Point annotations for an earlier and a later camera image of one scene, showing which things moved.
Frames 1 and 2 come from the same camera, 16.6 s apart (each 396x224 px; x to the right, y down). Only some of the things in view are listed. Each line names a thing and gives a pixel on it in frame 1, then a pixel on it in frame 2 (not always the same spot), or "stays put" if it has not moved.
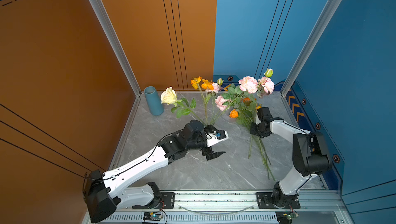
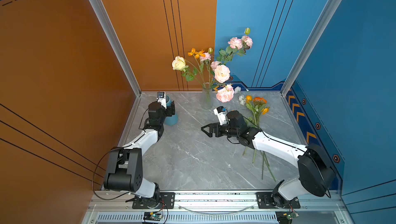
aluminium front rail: x=237 y=208 stays put
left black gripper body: x=207 y=149 → x=170 y=109
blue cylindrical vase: x=155 y=106 → x=172 y=120
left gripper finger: x=208 y=152 → x=170 y=110
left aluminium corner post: x=108 y=29 stays put
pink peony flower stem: x=222 y=103 → x=206 y=57
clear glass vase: x=209 y=120 → x=207 y=101
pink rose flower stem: x=244 y=95 → x=236 y=45
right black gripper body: x=258 y=128 → x=215 y=130
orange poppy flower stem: x=204 y=85 → x=198 y=54
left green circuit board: x=153 y=216 stays put
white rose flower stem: x=169 y=96 → x=179 y=64
